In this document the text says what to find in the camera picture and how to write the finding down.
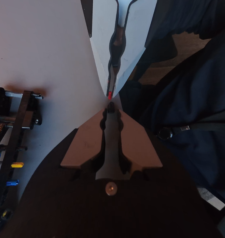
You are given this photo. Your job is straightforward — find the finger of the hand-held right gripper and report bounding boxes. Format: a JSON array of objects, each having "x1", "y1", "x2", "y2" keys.
[
  {"x1": 113, "y1": 0, "x2": 158, "y2": 98},
  {"x1": 92, "y1": 0, "x2": 119, "y2": 97}
]

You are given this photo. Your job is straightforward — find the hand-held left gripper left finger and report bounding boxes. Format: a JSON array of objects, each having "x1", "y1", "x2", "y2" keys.
[{"x1": 60, "y1": 108, "x2": 108, "y2": 170}]

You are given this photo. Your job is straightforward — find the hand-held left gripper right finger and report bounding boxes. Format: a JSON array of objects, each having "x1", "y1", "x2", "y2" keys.
[{"x1": 115, "y1": 109, "x2": 163, "y2": 175}]

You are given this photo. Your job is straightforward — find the black lego pin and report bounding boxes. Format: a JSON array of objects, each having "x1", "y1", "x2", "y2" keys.
[{"x1": 107, "y1": 102, "x2": 116, "y2": 114}]

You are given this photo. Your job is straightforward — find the pale grey card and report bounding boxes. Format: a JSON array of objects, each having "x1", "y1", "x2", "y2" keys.
[{"x1": 197, "y1": 186, "x2": 225, "y2": 211}]

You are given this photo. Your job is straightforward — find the black lanyard with clip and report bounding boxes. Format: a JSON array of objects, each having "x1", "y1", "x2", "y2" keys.
[{"x1": 157, "y1": 113, "x2": 225, "y2": 141}]

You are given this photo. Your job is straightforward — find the black lego vehicle frame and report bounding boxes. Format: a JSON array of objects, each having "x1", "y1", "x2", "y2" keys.
[{"x1": 0, "y1": 86, "x2": 44, "y2": 223}]

